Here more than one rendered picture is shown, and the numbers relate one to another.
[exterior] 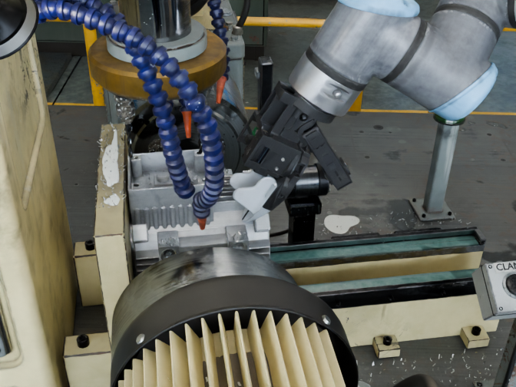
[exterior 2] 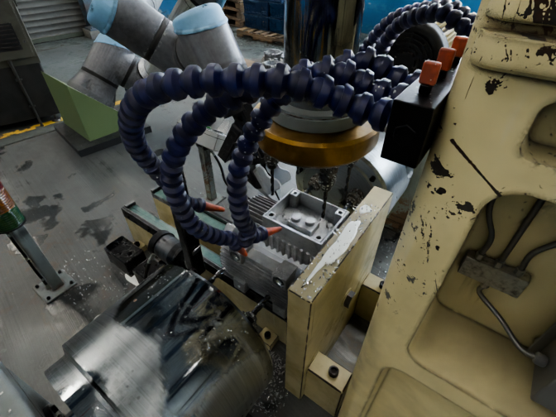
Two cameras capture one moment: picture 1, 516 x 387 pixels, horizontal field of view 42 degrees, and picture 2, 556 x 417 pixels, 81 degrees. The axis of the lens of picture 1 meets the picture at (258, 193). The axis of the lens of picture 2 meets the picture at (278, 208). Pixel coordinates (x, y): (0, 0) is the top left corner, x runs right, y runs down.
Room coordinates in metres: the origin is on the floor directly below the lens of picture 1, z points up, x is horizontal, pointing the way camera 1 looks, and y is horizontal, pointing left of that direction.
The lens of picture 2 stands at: (1.18, 0.41, 1.53)
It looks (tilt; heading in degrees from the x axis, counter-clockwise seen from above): 41 degrees down; 225
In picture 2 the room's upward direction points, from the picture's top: straight up
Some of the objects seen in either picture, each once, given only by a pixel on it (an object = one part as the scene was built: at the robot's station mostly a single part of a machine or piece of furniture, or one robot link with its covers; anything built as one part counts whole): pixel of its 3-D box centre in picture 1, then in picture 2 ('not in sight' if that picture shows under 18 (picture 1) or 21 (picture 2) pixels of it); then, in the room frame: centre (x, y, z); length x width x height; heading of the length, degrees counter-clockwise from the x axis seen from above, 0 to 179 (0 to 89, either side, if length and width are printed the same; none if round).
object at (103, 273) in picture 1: (100, 265); (352, 304); (0.82, 0.25, 0.97); 0.30 x 0.11 x 0.34; 10
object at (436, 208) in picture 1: (447, 127); (14, 230); (1.23, -0.39, 1.01); 0.08 x 0.08 x 0.42; 10
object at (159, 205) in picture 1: (170, 188); (304, 227); (0.84, 0.13, 1.11); 0.12 x 0.11 x 0.07; 100
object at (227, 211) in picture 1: (199, 236); (285, 252); (0.85, 0.09, 1.01); 0.20 x 0.19 x 0.19; 100
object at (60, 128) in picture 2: not in sight; (103, 128); (0.78, -1.16, 0.81); 0.32 x 0.32 x 0.03; 89
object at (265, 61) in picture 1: (265, 130); (185, 227); (1.00, -0.01, 1.12); 0.04 x 0.03 x 0.26; 100
